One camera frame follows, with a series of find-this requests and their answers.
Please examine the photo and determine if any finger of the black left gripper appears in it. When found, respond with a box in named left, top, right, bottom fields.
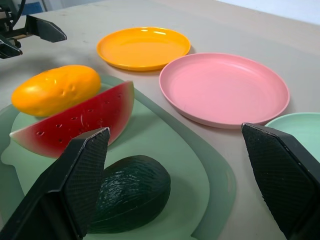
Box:
left=0, top=34, right=24, bottom=60
left=25, top=14, right=68, bottom=43

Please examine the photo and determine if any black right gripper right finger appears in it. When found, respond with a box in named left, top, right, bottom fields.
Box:
left=241, top=122, right=320, bottom=240

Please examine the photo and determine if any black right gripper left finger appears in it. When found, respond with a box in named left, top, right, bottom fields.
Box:
left=0, top=126, right=111, bottom=240

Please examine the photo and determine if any mint green plastic plate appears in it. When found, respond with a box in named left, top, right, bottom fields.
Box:
left=264, top=112, right=320, bottom=163

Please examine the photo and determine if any orange plastic plate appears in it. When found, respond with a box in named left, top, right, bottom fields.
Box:
left=96, top=26, right=192, bottom=72

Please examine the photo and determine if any pink plastic plate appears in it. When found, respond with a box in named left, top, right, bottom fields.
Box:
left=158, top=52, right=291, bottom=130

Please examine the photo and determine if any red toy watermelon slice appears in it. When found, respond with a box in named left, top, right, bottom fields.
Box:
left=9, top=80, right=136, bottom=159

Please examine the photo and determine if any dark green toy avocado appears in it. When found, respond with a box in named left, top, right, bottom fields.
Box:
left=87, top=154, right=172, bottom=235

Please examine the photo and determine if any yellow orange toy mango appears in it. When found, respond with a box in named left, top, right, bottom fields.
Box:
left=11, top=64, right=102, bottom=118

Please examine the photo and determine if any light green plastic tray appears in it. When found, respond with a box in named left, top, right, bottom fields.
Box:
left=0, top=74, right=237, bottom=240

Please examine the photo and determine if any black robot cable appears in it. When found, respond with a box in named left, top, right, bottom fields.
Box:
left=10, top=0, right=27, bottom=28

